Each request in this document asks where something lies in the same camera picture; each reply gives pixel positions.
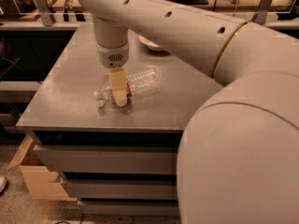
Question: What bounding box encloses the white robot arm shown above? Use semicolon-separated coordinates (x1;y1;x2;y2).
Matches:
79;0;299;224

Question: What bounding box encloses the white bowl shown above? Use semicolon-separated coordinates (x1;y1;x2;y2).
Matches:
139;35;164;52

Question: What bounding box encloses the metal bracket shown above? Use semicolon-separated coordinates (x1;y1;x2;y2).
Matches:
36;0;55;27
251;0;273;25

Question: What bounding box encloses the clear plastic water bottle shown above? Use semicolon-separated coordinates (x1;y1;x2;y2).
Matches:
93;68;160;106

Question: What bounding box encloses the left metal bracket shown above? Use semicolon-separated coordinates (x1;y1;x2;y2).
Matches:
36;0;55;27

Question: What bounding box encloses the right metal bracket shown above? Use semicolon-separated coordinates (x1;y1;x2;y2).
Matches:
251;0;273;25

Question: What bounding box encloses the white shoe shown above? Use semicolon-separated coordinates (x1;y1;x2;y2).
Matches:
0;176;7;192

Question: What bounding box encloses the grey drawer cabinet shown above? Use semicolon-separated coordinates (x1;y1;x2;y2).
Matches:
17;24;221;216

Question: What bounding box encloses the cardboard box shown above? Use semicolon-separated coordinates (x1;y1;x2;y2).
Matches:
7;134;76;202

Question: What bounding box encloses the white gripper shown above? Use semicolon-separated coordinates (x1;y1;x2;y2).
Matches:
96;42;129;106

